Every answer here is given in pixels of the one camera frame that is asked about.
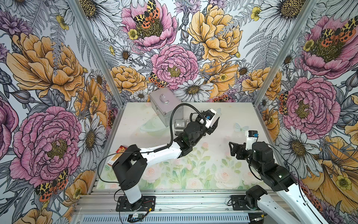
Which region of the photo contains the clear glass bowl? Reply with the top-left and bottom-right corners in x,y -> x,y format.
139,116 -> 169,137

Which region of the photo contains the silver pink metal case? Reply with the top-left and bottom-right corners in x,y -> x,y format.
149,87 -> 181,127

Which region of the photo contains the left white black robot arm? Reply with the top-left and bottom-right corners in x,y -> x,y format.
112,109 -> 220,208

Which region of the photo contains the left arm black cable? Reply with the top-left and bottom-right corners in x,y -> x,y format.
152,103 -> 208,153

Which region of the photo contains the cream toothbrush holder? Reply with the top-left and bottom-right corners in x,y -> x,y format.
173,119 -> 190,136

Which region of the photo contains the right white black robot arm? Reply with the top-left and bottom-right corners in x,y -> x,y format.
229,142 -> 327,224

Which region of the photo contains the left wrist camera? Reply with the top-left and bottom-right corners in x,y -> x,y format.
201,109 -> 218,128

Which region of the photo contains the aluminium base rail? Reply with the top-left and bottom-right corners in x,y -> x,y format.
69,189 -> 308,224

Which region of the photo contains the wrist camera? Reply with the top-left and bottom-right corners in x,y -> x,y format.
245,130 -> 259,150
201,109 -> 218,128

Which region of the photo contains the red white small box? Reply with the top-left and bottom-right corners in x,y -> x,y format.
107,145 -> 127,166

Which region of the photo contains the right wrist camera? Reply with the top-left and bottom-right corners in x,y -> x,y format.
245,130 -> 259,150

